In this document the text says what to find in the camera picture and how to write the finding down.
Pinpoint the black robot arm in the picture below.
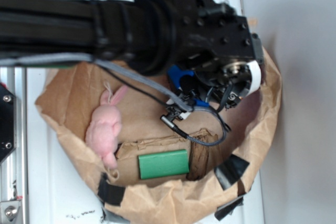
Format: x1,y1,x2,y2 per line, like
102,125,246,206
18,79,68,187
1,0,264,108

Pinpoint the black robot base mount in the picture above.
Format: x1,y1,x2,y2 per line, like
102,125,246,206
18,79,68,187
0,84,15,164

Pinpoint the green wooden block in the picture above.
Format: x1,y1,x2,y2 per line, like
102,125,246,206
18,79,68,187
138,149,189,179

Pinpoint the brown paper bag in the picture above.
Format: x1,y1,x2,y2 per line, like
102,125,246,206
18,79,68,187
36,56,282,223

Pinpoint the grey braided cable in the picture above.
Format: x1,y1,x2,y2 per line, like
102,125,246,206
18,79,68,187
0,52,233,147

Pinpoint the pink plush bunny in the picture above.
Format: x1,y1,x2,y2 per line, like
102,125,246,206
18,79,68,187
85,83,128,169

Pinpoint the aluminium frame rail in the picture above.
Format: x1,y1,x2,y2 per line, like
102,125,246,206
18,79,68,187
1,67,29,223

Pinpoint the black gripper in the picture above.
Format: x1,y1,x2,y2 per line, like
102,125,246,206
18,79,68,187
132,0,265,109

